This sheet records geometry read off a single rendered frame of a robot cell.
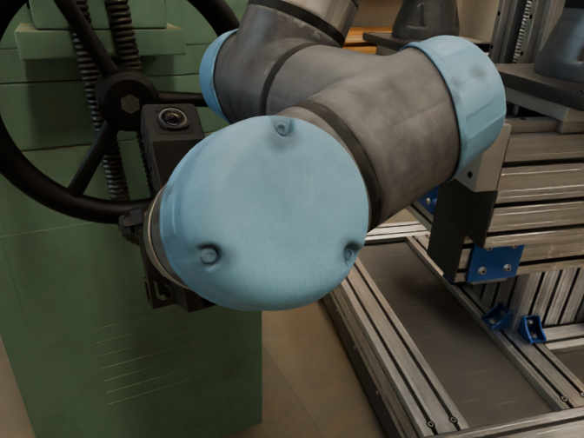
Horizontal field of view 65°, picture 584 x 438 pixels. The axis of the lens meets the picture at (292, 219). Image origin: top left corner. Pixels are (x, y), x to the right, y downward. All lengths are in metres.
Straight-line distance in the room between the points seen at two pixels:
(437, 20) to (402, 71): 0.88
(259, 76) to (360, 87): 0.09
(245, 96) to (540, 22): 0.72
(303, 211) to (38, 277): 0.67
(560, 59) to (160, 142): 0.54
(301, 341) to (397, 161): 1.18
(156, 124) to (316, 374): 1.00
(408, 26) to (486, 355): 0.74
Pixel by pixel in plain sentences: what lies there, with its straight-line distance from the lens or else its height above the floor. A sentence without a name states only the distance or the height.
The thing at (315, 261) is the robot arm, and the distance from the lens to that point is 0.17.
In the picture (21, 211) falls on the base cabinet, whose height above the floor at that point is 0.62.
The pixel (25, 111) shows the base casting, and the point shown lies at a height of 0.76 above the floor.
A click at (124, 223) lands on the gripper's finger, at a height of 0.74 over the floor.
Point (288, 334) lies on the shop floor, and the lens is 1.39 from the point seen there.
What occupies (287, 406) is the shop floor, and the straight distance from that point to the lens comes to 1.21.
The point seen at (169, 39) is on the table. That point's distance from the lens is 0.60.
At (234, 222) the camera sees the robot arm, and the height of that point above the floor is 0.85.
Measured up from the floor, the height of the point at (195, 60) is 0.82.
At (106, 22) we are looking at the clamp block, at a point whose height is 0.88.
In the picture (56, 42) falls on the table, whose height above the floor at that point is 0.86.
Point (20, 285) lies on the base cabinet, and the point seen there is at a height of 0.50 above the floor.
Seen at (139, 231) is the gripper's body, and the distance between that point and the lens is 0.37.
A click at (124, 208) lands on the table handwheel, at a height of 0.69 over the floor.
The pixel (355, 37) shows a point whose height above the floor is 0.60.
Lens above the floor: 0.92
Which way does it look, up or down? 27 degrees down
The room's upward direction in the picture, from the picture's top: 2 degrees clockwise
